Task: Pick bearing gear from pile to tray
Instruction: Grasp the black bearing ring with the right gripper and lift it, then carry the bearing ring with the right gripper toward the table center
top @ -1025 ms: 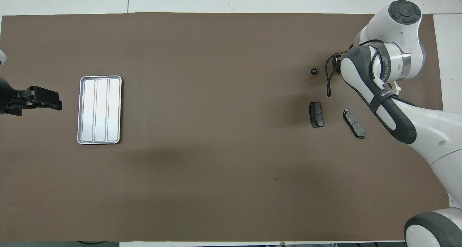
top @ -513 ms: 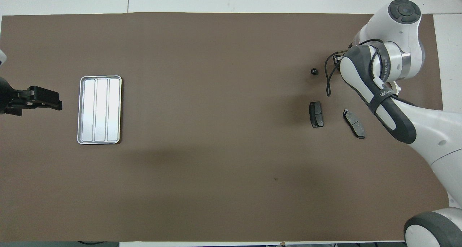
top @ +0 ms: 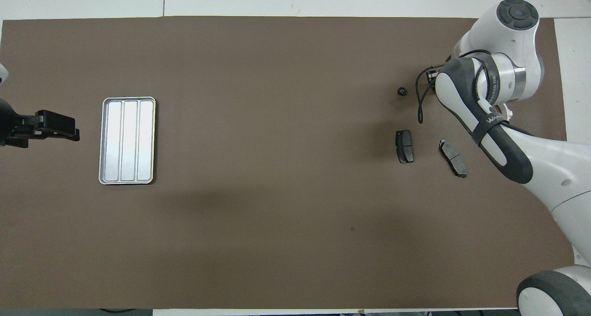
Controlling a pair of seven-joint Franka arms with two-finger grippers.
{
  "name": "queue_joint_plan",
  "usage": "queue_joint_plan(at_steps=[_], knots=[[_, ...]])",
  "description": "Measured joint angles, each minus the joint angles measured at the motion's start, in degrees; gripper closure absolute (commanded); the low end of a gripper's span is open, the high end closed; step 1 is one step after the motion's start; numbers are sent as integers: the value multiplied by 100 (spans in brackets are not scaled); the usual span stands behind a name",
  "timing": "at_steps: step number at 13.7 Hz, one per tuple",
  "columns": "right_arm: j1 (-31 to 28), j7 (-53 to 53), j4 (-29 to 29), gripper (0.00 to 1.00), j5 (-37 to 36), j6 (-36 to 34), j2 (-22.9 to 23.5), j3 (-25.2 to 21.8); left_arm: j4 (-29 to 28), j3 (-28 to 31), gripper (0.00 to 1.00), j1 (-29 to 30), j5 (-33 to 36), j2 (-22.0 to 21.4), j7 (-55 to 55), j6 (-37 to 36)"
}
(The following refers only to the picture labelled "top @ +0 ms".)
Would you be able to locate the brown table mat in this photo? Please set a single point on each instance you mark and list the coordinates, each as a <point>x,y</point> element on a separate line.
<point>295,122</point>

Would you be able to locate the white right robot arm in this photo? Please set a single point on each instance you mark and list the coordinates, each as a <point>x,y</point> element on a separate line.
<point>545,168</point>

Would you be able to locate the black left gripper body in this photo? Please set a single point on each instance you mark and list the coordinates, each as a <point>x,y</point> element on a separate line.
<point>15,130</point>

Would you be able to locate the long dark brake pad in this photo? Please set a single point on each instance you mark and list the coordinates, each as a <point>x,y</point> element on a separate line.
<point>453,159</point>

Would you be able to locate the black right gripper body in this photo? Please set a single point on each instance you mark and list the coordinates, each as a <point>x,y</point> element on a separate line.
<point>432,75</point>

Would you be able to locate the short dark brake pad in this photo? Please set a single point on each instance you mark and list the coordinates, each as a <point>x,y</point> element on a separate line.
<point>405,146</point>

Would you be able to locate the silver metal tray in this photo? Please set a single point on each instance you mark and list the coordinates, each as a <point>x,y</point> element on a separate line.
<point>127,140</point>

